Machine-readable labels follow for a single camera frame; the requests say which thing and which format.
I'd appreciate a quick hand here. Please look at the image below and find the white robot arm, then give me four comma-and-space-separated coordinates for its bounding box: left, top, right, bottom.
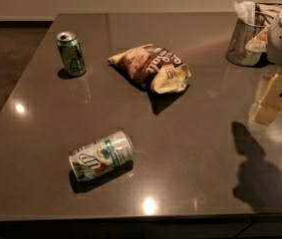
245, 8, 282, 124

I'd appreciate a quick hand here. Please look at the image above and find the white 7up can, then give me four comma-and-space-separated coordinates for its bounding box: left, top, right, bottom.
69, 131, 134, 182

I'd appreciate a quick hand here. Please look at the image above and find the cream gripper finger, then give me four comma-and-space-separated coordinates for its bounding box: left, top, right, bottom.
249, 70, 282, 125

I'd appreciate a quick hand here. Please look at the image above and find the white crumpled napkin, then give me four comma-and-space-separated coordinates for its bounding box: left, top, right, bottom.
234, 1, 255, 25

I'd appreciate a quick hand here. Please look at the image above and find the metal mesh cup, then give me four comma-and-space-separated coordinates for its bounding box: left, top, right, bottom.
226, 19, 268, 68

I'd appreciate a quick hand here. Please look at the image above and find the brown chip bag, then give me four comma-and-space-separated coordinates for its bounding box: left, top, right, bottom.
109, 44, 191, 94

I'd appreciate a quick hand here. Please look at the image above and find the green soda can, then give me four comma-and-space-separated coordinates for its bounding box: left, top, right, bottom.
57, 31, 86, 77

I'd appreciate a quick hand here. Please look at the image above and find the wooden tray with items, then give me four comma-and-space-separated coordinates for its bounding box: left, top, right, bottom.
255, 3, 282, 26

